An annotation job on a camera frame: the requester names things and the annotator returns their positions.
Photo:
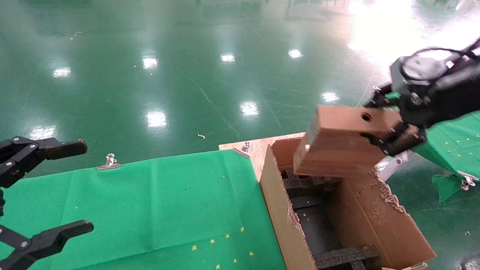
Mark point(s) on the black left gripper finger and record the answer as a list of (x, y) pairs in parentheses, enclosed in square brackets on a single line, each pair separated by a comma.
[(48, 240), (45, 148)]

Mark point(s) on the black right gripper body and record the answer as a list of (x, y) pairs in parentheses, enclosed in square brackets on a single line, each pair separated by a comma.
[(442, 93)]

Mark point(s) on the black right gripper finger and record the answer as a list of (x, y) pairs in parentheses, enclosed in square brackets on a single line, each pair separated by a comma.
[(399, 140), (384, 99)]

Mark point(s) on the small brown cardboard box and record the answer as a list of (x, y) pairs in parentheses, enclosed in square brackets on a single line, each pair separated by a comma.
[(337, 150)]

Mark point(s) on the large open cardboard carton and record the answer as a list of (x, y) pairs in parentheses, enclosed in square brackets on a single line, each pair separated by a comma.
[(277, 210)]

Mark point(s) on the silver binder clip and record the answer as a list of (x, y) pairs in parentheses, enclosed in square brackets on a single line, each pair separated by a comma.
[(376, 89), (467, 182), (109, 163), (244, 148)]

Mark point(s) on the black foam bar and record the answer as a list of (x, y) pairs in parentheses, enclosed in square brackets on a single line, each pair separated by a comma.
[(307, 201)]

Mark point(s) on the black foam strip insert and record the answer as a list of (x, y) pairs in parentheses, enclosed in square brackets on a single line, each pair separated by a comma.
[(341, 257)]

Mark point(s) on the white floor stand post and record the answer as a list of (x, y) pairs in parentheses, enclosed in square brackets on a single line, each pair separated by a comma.
[(393, 165)]

